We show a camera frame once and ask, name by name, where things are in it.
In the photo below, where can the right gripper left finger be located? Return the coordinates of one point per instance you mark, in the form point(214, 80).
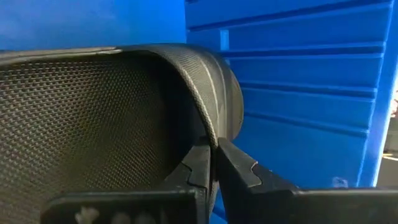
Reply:
point(203, 168)

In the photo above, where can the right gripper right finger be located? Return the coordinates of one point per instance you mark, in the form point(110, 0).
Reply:
point(236, 174)

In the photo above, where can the black rubber slide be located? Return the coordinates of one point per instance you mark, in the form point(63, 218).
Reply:
point(93, 109)

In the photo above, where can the blue plastic bin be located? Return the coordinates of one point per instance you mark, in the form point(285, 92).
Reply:
point(311, 93)

